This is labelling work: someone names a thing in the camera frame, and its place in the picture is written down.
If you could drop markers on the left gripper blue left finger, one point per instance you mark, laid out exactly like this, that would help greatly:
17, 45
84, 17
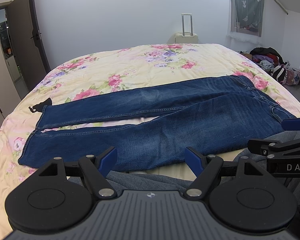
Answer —
105, 161

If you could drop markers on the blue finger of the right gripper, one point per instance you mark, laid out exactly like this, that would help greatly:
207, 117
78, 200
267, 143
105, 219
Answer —
291, 124

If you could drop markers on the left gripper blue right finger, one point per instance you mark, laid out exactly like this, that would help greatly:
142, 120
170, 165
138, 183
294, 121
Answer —
195, 161

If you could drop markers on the blue denim jeans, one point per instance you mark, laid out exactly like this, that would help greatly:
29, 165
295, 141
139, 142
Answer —
152, 126

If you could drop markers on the dark brown bedroom door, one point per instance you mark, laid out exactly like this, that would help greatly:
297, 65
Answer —
26, 41

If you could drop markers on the grey garment at bed edge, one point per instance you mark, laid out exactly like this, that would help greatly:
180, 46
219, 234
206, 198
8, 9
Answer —
255, 196

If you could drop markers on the pile of clothes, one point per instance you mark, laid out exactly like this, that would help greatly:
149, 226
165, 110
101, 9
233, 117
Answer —
269, 60

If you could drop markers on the small black pouch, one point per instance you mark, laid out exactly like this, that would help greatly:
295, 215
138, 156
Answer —
39, 107

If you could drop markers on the floral yellow bed quilt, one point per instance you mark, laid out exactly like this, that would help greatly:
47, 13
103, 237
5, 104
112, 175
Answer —
111, 71

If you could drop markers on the cream hard-shell suitcase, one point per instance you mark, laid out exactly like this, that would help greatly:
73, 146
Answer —
186, 37

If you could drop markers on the grey patterned window curtain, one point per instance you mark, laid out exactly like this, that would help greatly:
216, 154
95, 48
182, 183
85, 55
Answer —
247, 16

